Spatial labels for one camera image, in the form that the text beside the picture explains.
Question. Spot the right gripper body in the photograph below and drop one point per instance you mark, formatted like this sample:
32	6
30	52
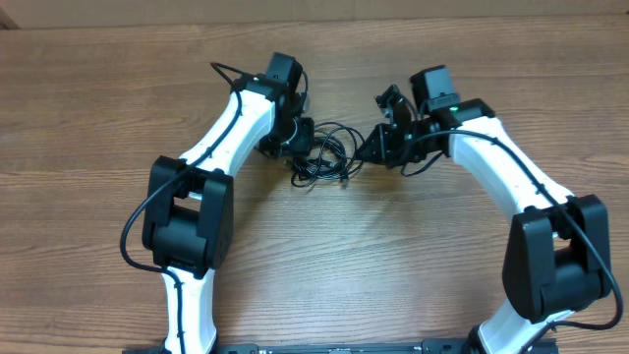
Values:
389	143

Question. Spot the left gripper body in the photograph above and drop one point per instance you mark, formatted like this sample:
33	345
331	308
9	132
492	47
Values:
291	137

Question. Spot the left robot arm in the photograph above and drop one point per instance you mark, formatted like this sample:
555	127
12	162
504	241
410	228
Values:
188	221

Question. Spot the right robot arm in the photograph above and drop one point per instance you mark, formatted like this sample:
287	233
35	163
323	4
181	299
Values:
556	269

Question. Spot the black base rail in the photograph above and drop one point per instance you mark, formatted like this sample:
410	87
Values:
339	349

